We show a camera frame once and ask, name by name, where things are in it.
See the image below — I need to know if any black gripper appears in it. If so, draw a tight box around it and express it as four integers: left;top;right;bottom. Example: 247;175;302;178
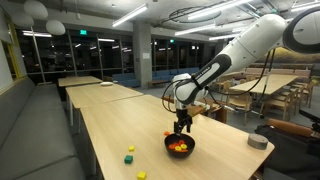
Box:
173;109;194;136

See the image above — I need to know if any black bowl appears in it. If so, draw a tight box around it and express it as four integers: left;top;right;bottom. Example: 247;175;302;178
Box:
163;132;196;159

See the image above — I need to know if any low wooden coffee table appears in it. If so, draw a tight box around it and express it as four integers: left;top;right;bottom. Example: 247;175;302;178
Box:
146;79;168;89

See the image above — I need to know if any blue sofa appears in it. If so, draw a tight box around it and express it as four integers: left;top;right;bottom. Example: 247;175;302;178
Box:
152;67;199;81
111;72;141;89

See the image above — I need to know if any light wooden chair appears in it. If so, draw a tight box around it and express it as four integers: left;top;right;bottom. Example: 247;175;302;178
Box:
293;78;318;109
227;89;253;126
259;89;296;122

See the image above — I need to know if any green cube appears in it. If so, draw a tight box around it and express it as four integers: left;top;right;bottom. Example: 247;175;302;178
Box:
123;154;134;165

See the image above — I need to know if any grey tape roll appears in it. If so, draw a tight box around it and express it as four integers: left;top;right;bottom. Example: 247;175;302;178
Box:
247;133;269;151

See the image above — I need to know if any concrete pillar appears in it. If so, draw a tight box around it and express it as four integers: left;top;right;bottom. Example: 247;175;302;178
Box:
132;21;153;89

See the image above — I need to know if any long wooden table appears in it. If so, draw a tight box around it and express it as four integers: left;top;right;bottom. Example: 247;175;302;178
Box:
65;82;145;127
57;75;103;89

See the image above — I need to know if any tan leather roll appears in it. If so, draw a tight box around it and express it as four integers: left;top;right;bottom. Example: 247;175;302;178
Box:
266;117;315;138

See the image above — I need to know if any wooden dining table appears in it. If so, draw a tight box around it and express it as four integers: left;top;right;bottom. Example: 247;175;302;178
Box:
229;73;299;96

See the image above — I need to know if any black bag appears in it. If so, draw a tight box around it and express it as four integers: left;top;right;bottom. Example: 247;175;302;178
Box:
254;123;320;180

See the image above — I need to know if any grey upholstered bench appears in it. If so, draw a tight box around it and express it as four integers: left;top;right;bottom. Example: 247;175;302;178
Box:
0;76;87;180

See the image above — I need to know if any white globe pendant lamp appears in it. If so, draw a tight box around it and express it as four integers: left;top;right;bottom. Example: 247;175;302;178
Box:
45;19;67;36
23;0;49;20
10;11;35;28

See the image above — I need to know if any tan wrist camera mount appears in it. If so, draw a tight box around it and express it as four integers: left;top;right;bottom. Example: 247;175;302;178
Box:
187;105;205;118

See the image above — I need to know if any black tripod mount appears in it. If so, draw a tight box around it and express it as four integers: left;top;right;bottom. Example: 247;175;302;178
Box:
298;109;320;134

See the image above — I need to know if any yellow window frame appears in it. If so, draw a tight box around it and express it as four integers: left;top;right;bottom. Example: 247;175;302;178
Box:
0;19;28;96

